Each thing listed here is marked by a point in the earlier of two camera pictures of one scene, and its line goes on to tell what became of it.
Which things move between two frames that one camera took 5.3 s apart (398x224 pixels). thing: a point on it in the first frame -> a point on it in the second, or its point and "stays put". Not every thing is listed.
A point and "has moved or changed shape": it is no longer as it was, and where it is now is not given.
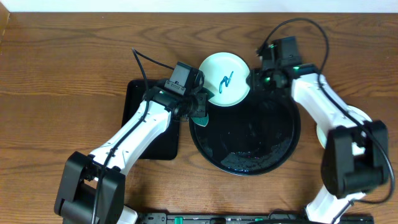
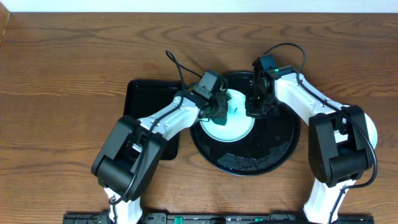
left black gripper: (201, 104) -> (219, 106)
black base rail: (245, 218) stays put
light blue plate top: (224, 74) -> (238, 125)
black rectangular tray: (165, 147) stays put
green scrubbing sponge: (203, 121) has moved or changed shape
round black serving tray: (255, 137) stays put
